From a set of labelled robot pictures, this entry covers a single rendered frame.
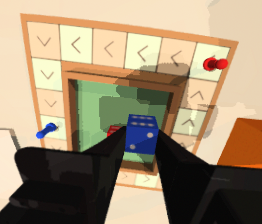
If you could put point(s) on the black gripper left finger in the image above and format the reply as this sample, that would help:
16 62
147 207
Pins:
95 169

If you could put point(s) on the blue pawn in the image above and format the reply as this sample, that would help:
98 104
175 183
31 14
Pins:
50 127

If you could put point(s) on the red die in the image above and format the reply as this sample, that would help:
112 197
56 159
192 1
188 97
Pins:
112 129

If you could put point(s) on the red pawn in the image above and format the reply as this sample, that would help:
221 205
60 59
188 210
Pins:
211 63

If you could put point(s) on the blue die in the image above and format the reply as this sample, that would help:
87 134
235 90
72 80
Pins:
141 134

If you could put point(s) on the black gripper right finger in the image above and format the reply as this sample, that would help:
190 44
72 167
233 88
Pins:
188 182

